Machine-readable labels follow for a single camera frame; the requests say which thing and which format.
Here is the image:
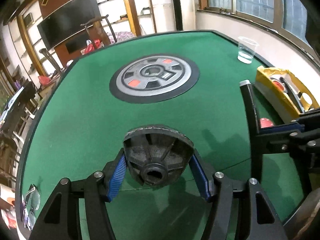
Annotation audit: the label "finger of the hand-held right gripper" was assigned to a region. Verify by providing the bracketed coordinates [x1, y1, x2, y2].
[260, 112, 320, 133]
[259, 131, 320, 154]

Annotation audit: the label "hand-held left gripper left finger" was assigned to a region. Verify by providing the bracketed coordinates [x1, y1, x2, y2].
[29, 152, 128, 240]

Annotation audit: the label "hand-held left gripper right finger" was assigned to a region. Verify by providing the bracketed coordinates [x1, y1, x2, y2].
[189, 150, 288, 240]

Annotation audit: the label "black rod with yellow ends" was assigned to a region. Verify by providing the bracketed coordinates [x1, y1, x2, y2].
[280, 76, 304, 112]
[239, 79, 265, 180]

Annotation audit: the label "black plastic wheel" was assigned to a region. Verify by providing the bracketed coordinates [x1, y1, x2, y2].
[122, 124, 195, 187]

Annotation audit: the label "yellow taped foam box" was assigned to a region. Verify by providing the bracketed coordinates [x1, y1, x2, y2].
[255, 66, 320, 122]

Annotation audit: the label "black tape roll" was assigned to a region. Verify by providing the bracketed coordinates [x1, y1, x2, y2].
[271, 79, 287, 92]

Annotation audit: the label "clear plastic cup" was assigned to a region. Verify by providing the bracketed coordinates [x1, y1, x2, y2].
[237, 36, 259, 64]

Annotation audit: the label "dark grey round object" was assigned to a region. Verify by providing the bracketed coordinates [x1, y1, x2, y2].
[282, 195, 320, 240]

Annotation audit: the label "clear eyeglasses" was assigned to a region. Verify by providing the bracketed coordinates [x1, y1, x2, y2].
[22, 184, 41, 230]

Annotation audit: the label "round grey table control panel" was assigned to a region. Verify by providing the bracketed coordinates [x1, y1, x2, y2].
[109, 53, 200, 105]

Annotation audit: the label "white red booklet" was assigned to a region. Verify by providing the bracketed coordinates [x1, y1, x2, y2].
[0, 184, 18, 230]

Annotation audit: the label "red plastic bag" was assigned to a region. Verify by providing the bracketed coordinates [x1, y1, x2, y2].
[84, 39, 103, 54]
[38, 75, 54, 85]

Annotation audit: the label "dark wooden furniture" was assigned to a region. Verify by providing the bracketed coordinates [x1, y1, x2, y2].
[0, 80, 40, 155]

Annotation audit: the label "dark wooden chair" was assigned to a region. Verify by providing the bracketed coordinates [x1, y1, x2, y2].
[39, 48, 64, 77]
[80, 15, 118, 47]

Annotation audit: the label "floral cushion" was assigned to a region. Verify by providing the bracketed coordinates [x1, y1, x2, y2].
[106, 31, 137, 43]

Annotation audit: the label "black vertical pipe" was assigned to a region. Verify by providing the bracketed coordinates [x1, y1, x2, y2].
[171, 0, 184, 30]

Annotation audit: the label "black flat television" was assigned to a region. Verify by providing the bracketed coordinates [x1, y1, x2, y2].
[37, 0, 100, 49]

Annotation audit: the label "gold framed wall shelf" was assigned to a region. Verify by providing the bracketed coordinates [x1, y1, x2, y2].
[97, 0, 159, 37]
[0, 12, 60, 100]

